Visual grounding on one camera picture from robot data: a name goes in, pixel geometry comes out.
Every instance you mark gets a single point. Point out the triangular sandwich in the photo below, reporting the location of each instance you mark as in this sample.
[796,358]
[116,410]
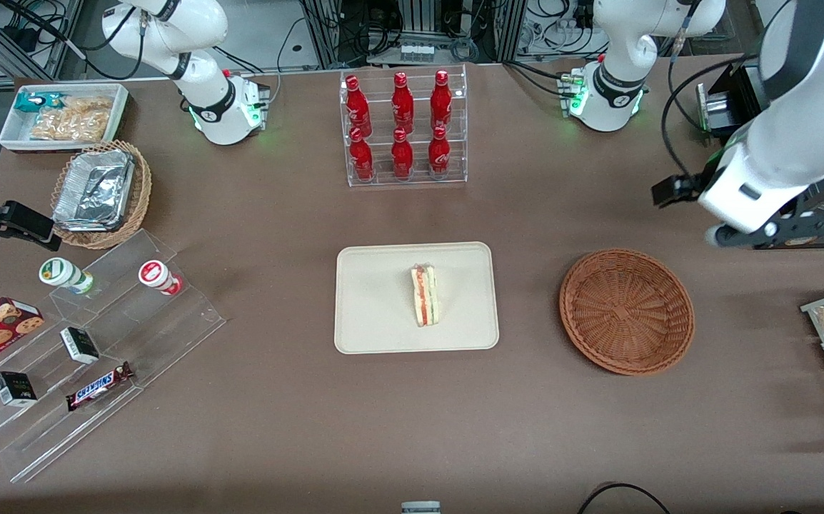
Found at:
[426,296]

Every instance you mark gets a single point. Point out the oval tan wicker basket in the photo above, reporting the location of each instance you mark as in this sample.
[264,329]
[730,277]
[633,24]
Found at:
[141,193]

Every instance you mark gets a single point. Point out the red-lidded yogurt cup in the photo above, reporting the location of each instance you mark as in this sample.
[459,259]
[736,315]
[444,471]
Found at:
[156,275]

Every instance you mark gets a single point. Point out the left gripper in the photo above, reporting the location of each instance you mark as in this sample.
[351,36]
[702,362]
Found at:
[677,189]

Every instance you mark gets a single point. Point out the clear bag of chips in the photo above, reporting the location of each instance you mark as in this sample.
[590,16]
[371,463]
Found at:
[73,118]

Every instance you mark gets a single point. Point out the cream rectangular tray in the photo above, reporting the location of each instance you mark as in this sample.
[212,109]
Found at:
[376,300]

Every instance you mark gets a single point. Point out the clear acrylic bottle rack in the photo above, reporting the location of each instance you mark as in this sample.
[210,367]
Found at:
[455,171]

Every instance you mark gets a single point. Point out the small grey device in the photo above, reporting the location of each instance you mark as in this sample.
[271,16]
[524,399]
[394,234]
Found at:
[420,507]

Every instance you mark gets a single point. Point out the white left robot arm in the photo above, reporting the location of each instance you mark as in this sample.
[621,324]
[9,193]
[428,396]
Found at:
[819,107]

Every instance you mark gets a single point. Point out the small black carton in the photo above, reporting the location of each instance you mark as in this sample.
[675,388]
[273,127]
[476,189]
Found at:
[14,389]
[80,345]

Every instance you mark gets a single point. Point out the round brown wicker basket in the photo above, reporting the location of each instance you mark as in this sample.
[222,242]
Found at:
[626,310]

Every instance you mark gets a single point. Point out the black box with grey side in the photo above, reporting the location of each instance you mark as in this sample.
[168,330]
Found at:
[737,100]

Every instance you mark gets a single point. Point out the clear acrylic stepped shelf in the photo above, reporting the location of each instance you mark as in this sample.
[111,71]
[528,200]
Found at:
[169,335]

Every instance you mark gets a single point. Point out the red cola bottle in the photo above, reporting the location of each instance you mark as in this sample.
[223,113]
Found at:
[357,107]
[402,157]
[439,153]
[361,158]
[441,100]
[403,103]

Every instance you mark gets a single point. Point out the Snickers chocolate bar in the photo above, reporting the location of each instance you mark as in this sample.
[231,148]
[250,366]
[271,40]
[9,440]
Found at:
[98,385]

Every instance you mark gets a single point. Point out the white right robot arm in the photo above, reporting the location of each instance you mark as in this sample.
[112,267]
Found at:
[205,86]

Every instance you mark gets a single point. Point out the green-lidded yogurt cup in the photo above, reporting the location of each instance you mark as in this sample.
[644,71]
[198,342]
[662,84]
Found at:
[62,273]

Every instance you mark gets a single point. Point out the green snack packet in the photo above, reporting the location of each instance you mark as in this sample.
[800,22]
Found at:
[33,101]

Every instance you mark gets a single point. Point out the white power strip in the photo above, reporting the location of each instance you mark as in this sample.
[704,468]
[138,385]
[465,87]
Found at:
[415,52]

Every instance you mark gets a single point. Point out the stacked aluminium foil trays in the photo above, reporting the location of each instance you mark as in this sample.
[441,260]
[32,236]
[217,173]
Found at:
[94,189]

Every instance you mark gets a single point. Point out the white rectangular snack bin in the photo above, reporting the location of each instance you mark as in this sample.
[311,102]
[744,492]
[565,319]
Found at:
[12,132]

